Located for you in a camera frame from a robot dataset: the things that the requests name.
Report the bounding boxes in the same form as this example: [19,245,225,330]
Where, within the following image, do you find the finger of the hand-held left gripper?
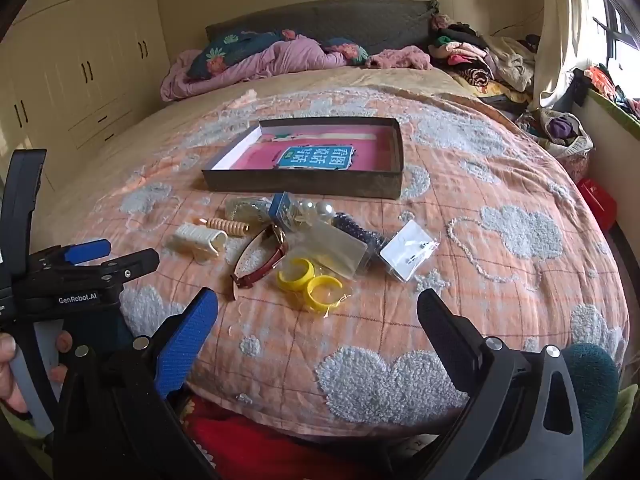
[97,248,161,288]
[30,239,112,273]

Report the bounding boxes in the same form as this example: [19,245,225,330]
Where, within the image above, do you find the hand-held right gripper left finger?
[52,287,221,480]

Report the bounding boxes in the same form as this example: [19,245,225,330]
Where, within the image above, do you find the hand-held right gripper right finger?
[416,287,586,480]

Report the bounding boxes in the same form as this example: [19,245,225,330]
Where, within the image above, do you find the white hair claw clip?
[173,222,228,264]

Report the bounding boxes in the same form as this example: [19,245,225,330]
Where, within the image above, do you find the white earring card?
[379,219,441,284]

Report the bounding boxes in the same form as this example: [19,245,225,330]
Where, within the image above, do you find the red strap wristwatch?
[230,225,292,289]

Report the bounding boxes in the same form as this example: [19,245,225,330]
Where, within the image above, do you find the bag of dark beads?
[332,211,387,257]

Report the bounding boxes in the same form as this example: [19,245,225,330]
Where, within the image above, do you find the clear plastic bag with card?
[284,221,374,279]

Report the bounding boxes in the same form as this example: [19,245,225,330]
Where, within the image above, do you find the shallow cardboard box pink lining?
[201,116,405,201]

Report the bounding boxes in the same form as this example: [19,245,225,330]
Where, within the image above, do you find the person's left forearm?
[0,402,53,448]

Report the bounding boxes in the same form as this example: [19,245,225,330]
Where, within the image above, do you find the person's left hand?
[0,330,74,416]

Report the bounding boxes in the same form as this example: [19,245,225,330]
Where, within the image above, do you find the beige bed sheet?
[44,66,506,241]

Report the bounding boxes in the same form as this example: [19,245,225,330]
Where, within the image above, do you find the red cloth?
[182,394,431,480]

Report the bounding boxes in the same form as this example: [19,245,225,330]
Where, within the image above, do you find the teal fuzzy garment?
[561,342,624,462]

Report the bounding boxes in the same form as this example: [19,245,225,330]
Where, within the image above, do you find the orange checked chenille blanket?
[75,86,632,438]

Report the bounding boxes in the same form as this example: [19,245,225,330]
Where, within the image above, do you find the cream built-in wardrobe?
[0,0,172,198]

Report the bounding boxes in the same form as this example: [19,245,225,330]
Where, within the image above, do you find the large pearl hair clip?
[297,199,337,226]

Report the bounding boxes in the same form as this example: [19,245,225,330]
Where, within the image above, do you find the red plastic box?
[576,177,619,231]

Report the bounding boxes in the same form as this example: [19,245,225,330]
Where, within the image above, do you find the large dark floral pillow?
[187,30,297,79]

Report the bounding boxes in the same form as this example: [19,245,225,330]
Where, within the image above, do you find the floral bag of clothes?
[516,107,596,182]

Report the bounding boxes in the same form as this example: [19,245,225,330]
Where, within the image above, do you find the pink quilt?
[160,35,352,102]

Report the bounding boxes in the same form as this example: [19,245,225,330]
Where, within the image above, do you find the pile of clothes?
[429,12,540,97]

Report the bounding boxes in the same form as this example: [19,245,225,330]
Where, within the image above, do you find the pink fluffy garment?
[367,46,434,71]

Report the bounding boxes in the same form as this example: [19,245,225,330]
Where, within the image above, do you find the small dark floral pillow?
[325,37,371,66]

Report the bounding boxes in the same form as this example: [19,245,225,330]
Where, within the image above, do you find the clothes on window sill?
[572,62,640,122]

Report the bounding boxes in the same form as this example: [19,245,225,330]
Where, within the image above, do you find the grey quilted headboard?
[205,0,439,57]

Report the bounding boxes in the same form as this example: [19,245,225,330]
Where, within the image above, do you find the cream curtain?
[531,0,609,111]

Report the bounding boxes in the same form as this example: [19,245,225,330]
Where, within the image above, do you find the window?
[580,0,640,63]

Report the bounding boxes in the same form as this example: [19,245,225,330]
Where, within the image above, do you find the beige spiral hair tie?
[197,216,249,236]

